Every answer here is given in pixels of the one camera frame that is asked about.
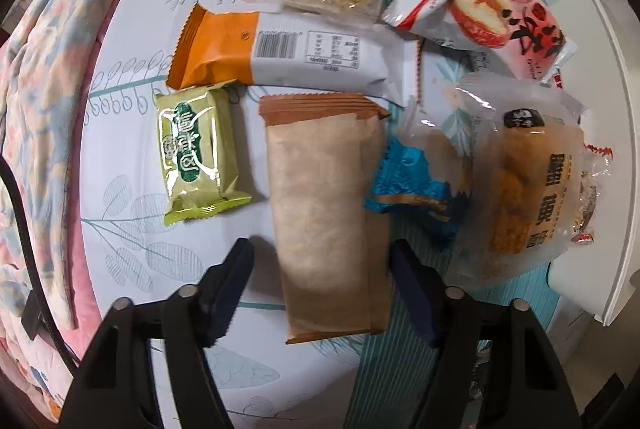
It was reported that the orange and white snack packet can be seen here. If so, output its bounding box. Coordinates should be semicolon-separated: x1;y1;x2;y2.
166;4;403;106

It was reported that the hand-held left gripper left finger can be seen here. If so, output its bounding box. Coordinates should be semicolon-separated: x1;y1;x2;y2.
60;237;256;429

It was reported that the white plastic container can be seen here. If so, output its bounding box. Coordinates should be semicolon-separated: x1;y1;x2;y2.
530;0;640;326

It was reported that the floral pink blanket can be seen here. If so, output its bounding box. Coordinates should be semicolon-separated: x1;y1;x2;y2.
0;0;168;422

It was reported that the leaf print tablecloth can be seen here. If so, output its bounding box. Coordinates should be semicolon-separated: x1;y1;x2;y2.
77;0;608;429

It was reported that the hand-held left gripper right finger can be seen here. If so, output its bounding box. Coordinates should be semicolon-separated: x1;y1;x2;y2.
390;239;583;429

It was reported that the green snack packet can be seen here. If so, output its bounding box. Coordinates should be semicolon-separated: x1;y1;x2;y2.
154;79;252;226

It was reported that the black cable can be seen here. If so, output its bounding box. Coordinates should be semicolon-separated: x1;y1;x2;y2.
0;158;83;370

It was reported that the translucent packet of golden pastry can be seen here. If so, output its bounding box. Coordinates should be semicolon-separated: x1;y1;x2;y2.
400;74;588;280

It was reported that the red and white snack packet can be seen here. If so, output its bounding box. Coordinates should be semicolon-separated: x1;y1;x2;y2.
382;0;578;82

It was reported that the brown paper snack packet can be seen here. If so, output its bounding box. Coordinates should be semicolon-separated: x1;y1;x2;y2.
258;92;393;345

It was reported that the small clear red-trimmed snack packet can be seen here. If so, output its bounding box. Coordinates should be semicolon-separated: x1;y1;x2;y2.
570;142;615;245

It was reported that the blue snack packet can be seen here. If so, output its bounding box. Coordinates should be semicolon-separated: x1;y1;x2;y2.
363;136;473;252

